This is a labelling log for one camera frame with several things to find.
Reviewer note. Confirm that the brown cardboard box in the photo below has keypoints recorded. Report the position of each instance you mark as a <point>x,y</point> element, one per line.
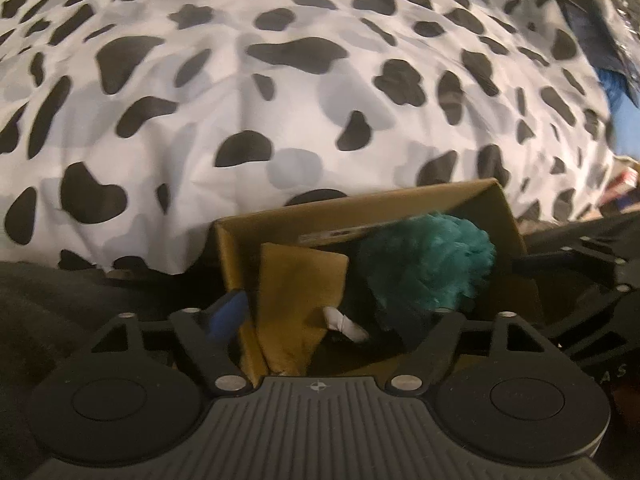
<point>235,255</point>

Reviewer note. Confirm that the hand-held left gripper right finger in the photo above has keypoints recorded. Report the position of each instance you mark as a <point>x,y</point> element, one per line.
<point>431,350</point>

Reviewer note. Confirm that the person's left trouser leg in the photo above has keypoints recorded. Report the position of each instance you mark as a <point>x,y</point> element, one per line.
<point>75,305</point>

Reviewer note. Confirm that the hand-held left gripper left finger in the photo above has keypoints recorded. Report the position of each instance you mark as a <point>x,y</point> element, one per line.
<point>227,312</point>

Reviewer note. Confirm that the teal mesh bath loofah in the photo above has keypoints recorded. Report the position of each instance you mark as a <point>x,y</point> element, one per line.
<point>425,260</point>

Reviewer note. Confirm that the light blue cloth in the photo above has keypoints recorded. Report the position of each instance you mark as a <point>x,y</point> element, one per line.
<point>627,130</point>

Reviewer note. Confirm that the dark plastic bag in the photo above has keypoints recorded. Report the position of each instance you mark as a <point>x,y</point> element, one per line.
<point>600,20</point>

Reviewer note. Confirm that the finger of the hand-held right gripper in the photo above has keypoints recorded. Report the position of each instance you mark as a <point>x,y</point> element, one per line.
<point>585,317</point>
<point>575,262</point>

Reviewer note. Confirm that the red box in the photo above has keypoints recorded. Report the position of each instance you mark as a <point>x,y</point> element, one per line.
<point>625,182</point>

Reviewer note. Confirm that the cow print blanket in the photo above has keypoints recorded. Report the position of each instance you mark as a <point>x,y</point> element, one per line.
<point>250,110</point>

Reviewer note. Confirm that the blue ribbed object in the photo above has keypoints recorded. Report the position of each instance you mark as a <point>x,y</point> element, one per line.
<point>611,87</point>

